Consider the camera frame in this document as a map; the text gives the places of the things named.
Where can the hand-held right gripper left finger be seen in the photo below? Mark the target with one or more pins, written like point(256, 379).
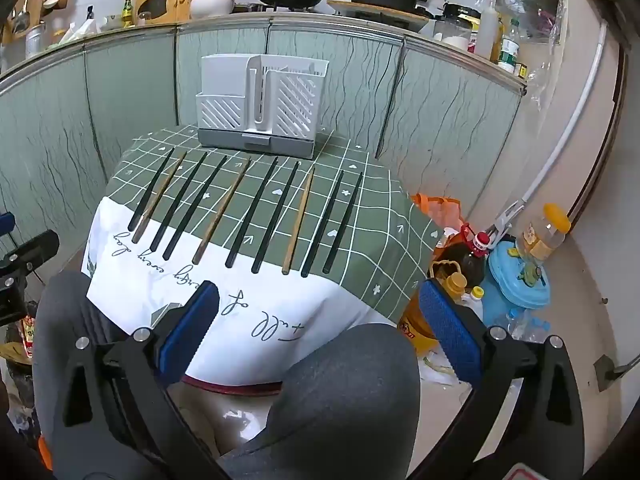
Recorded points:
point(192, 325)

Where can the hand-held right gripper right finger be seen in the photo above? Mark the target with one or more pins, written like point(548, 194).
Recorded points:
point(450, 330)

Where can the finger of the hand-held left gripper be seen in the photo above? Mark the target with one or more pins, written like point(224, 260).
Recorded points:
point(35, 250)
point(5, 222)

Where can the black chopstick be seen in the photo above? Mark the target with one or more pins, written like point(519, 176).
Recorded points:
point(178, 201)
point(343, 223)
point(251, 212)
point(150, 192)
point(323, 224)
point(276, 217)
point(195, 207)

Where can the brown wooden chopstick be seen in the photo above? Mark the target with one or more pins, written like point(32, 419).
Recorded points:
point(160, 196)
point(222, 210)

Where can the white utensil holder grey base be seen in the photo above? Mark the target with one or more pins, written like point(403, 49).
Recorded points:
point(225, 110)

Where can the yellow oil bottle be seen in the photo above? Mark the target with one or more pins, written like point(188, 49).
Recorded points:
point(420, 330)

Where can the clear plastic water bottles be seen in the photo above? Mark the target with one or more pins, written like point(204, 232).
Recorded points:
point(520, 325)

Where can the dark oil bottle red cap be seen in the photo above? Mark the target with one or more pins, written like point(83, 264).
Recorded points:
point(465, 260)

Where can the blue plastic container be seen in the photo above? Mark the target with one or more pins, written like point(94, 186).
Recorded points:
point(515, 280)

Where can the green kitchen cabinet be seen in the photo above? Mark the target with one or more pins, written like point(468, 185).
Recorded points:
point(50, 135)

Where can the green checked tablecloth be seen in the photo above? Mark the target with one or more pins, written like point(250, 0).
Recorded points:
point(385, 240)

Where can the orange bag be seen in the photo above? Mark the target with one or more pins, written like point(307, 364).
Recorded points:
point(440, 210)

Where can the white clamp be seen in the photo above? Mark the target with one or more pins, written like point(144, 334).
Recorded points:
point(507, 220)

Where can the clear jar yellow lid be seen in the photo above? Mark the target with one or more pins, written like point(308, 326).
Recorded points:
point(540, 237)

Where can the person's right leg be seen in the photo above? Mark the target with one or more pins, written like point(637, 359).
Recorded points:
point(340, 400)

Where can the white plastic packet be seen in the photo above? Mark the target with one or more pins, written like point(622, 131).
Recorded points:
point(75, 30)

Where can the green glass bottle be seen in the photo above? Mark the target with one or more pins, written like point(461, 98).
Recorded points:
point(128, 15)

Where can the white pipe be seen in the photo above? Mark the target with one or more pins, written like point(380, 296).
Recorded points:
point(580, 110)

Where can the yellow microwave oven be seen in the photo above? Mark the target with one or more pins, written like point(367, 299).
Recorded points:
point(160, 2)

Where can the small dark jar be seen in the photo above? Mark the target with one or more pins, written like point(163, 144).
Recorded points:
point(522, 70)

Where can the white bottle green label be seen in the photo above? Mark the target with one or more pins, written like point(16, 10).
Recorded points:
point(509, 52)

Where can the white squeeze bottle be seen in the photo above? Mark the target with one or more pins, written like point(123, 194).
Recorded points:
point(487, 35)

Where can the white pot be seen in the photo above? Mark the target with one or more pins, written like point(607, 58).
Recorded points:
point(210, 5)

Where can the clear jar black lid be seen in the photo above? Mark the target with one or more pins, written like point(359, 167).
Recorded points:
point(457, 30)

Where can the clear plastic covered shelf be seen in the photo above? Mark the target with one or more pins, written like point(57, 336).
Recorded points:
point(535, 5)

